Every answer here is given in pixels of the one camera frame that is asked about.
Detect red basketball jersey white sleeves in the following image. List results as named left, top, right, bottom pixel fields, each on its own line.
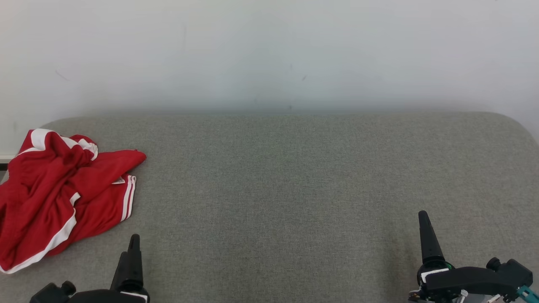
left=63, top=149, right=147, bottom=249

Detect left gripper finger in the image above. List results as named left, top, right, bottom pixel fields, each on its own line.
left=110, top=252, right=128, bottom=291
left=126, top=234, right=147, bottom=291

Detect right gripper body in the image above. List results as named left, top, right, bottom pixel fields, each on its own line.
left=408, top=256, right=491, bottom=303

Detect grey fabric sofa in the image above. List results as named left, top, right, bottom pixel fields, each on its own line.
left=0, top=110, right=539, bottom=303

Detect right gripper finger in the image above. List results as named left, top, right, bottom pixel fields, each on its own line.
left=418, top=210, right=446, bottom=263

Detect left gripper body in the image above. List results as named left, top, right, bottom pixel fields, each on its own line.
left=63, top=289, right=150, bottom=303

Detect red shorts white side stripe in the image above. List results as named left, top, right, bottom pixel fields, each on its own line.
left=0, top=128, right=99, bottom=274

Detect black cable teal connector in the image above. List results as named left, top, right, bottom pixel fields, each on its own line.
left=517, top=285, right=539, bottom=303

